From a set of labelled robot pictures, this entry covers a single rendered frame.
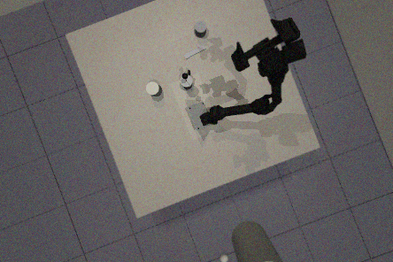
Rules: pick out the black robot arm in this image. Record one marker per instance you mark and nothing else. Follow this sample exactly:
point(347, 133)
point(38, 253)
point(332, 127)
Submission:
point(274, 68)

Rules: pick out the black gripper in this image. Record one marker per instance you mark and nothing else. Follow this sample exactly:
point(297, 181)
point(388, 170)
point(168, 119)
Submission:
point(288, 32)

